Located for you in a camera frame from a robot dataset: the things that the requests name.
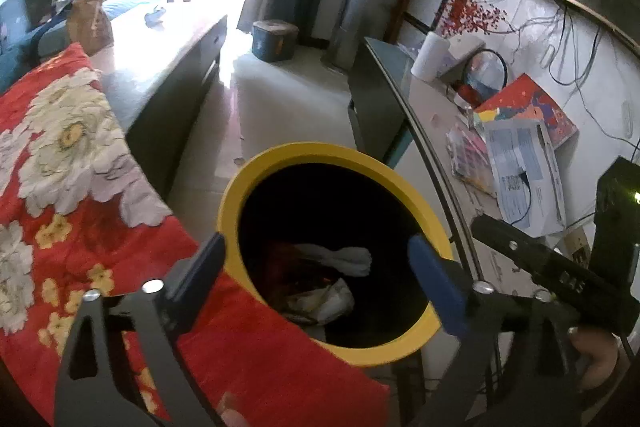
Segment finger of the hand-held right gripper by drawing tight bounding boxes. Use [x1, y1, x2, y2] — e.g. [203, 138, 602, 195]
[472, 214, 597, 309]

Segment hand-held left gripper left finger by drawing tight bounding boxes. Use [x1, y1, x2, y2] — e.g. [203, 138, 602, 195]
[55, 232, 227, 427]

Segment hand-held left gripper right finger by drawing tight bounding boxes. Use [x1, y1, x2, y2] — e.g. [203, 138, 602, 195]
[407, 234, 583, 427]

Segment yellow trash bin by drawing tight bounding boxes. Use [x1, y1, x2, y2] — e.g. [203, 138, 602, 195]
[216, 143, 454, 368]

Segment red plastic bag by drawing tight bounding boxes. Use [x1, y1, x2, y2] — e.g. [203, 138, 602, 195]
[264, 241, 323, 295]

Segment white plastic bag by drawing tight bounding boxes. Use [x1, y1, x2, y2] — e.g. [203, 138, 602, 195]
[299, 278, 357, 326]

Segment person's right hand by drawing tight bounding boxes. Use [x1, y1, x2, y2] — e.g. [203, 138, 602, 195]
[567, 326, 624, 391]

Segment person's left hand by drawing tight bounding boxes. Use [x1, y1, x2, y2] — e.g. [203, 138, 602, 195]
[220, 394, 251, 427]

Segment beige power strip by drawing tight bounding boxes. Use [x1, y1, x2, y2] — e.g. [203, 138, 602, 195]
[564, 226, 594, 266]

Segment red floral blanket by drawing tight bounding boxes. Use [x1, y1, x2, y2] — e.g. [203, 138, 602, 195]
[0, 43, 391, 427]

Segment white printed paper sheets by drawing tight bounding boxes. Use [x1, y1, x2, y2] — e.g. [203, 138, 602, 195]
[482, 119, 568, 239]

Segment pastel coloured packet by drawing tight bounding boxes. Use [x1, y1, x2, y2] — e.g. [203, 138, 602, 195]
[445, 124, 496, 196]

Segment red book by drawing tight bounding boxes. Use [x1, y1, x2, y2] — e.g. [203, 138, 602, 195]
[472, 73, 579, 150]

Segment television cabinet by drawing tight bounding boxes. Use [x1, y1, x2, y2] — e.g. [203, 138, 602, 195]
[347, 37, 626, 408]

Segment grey table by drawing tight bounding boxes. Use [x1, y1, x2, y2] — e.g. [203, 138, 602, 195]
[87, 1, 229, 198]

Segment white box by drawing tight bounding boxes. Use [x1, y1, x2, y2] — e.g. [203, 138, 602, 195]
[439, 35, 486, 83]

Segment white paper roll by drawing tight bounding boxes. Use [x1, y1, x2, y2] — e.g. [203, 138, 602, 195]
[410, 31, 450, 83]

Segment blue grey box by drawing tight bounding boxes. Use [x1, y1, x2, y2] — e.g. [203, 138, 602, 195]
[251, 19, 300, 64]

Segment red berry branches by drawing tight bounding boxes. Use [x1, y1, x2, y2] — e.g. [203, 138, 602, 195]
[434, 0, 506, 39]

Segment brown paper bag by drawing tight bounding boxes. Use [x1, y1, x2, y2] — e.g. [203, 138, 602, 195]
[67, 0, 115, 56]

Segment blue sofa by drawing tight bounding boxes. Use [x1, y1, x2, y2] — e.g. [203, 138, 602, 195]
[0, 0, 151, 78]

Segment round black ring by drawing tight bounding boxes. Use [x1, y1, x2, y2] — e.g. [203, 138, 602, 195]
[462, 49, 509, 96]

